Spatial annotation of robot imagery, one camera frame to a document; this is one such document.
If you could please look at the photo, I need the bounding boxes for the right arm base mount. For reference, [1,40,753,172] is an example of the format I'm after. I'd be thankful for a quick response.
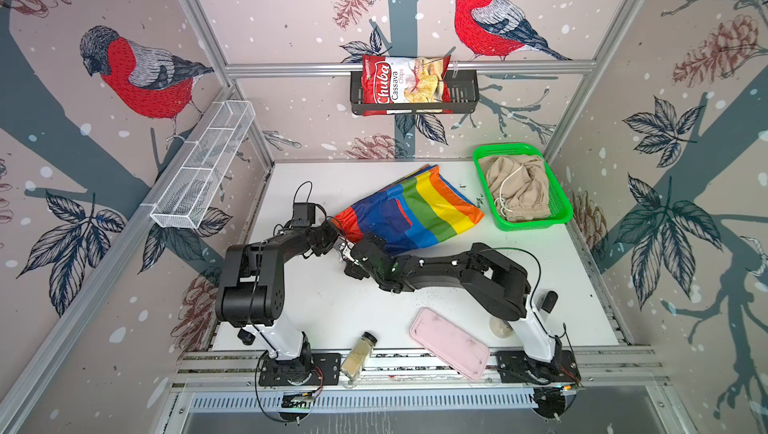
[494,349,581,386]

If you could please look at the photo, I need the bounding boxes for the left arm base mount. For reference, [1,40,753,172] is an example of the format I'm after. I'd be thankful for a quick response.
[257,352,341,388]

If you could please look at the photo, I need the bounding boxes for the pink rectangular case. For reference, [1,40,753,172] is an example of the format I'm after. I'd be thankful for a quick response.
[409,308,490,381]

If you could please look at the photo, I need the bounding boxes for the black white marker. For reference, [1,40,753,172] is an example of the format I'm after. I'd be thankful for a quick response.
[539,291,559,315]

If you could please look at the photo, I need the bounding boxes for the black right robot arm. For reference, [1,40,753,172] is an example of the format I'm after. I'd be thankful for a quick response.
[341,236,562,369]

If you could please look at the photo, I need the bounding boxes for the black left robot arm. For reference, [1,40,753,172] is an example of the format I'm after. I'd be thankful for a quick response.
[214,221,339,362]

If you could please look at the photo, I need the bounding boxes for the rainbow striped shorts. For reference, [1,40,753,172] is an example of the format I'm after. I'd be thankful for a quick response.
[334,165,484,256]

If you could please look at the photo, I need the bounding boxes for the black remote-like object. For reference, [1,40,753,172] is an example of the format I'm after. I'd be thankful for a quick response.
[237,328,256,346]

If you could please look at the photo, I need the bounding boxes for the white wire mesh shelf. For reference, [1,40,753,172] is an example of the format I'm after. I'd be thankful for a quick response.
[150,100,255,229]

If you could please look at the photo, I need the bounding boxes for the spice jar black lid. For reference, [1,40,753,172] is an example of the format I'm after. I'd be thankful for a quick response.
[341,332,378,384]

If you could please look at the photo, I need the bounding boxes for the red Chuba chips bag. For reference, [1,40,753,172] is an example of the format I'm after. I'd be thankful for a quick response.
[362,55,451,107]

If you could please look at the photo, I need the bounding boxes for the green plastic basket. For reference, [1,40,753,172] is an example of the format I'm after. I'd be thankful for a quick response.
[473,143,573,232]

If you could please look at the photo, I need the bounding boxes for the black wall basket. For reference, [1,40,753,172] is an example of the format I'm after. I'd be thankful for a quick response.
[350,70,480,116]

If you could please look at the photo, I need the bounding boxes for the beige shorts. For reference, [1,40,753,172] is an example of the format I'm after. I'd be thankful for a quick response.
[479,155,551,223]

